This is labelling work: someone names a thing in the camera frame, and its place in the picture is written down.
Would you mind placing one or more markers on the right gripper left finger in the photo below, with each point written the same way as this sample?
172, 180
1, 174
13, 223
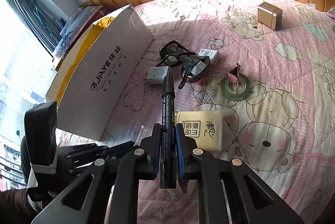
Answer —
139, 164

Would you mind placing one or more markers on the black marker pen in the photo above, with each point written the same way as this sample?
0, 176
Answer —
167, 155

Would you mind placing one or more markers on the pink binder clip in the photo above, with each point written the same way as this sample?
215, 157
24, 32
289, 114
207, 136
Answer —
233, 76

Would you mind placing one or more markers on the yellow tissue pack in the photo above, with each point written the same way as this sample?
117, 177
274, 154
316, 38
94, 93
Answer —
205, 127

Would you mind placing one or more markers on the gold metal tin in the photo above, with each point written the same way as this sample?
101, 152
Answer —
270, 15

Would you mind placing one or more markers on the green tape roll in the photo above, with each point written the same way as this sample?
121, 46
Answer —
235, 92

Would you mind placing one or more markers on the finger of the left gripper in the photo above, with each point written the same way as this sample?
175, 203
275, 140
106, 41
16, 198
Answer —
119, 150
80, 152

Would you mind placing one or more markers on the white Jiaye cardboard box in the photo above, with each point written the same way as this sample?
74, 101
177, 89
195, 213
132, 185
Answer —
94, 73

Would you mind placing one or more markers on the red printed flat box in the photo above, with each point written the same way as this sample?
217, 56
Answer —
73, 30

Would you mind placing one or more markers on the pink cartoon quilt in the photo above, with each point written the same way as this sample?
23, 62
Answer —
284, 129

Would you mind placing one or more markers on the white usb charger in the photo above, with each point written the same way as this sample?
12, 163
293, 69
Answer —
156, 75

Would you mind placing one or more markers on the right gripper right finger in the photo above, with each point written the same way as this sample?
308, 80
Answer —
210, 173

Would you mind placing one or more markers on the black safety glasses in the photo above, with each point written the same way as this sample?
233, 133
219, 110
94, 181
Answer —
173, 54

